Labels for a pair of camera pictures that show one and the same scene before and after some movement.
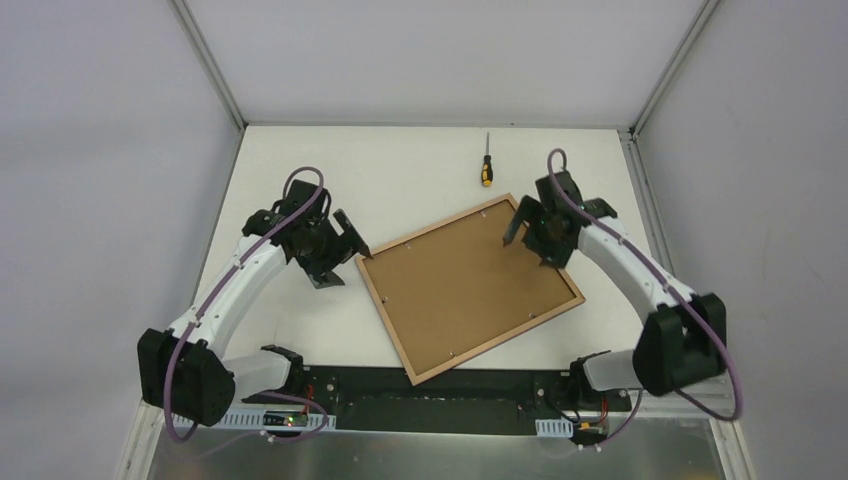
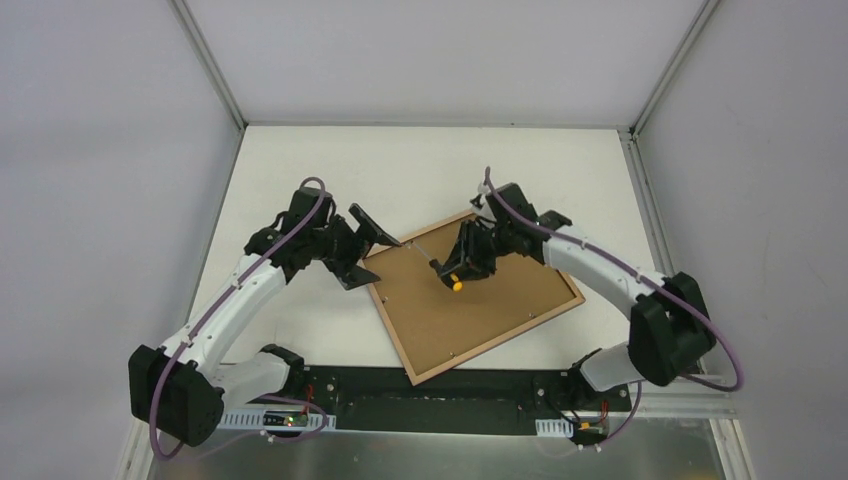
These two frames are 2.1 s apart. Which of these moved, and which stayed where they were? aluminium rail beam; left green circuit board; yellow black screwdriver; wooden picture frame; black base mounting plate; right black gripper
Moved: right black gripper; yellow black screwdriver
Stayed: left green circuit board; wooden picture frame; aluminium rail beam; black base mounting plate
